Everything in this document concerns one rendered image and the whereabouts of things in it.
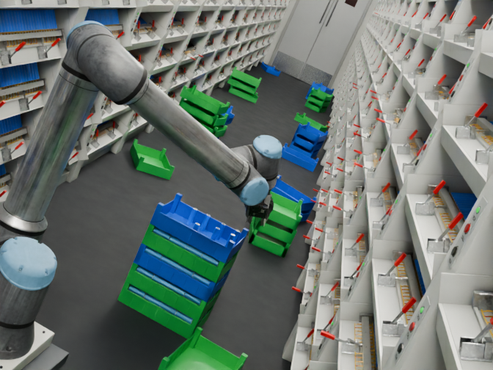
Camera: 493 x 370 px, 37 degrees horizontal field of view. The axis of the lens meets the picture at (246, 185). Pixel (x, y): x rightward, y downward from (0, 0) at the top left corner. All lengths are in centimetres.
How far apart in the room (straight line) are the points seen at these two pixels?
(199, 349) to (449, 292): 153
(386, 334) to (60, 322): 127
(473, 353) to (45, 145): 128
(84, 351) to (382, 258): 99
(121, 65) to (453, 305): 98
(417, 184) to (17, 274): 102
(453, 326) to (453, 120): 81
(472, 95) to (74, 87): 98
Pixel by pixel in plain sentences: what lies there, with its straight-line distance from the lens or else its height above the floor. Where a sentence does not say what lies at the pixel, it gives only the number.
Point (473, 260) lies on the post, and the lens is 119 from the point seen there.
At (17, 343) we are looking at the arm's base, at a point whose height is 14.
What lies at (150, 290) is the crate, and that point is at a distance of 263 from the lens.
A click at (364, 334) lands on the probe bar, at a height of 57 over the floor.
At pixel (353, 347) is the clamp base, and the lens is 180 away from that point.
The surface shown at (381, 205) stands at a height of 73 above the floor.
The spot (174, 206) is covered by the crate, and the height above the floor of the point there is 35.
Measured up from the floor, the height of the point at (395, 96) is 100.
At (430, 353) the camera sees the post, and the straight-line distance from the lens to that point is 124.
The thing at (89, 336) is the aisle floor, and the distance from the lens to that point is 244.
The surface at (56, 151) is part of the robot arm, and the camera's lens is 197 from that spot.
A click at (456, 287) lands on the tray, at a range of 119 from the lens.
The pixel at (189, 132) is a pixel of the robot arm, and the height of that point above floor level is 81.
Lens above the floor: 126
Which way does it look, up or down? 16 degrees down
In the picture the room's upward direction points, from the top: 25 degrees clockwise
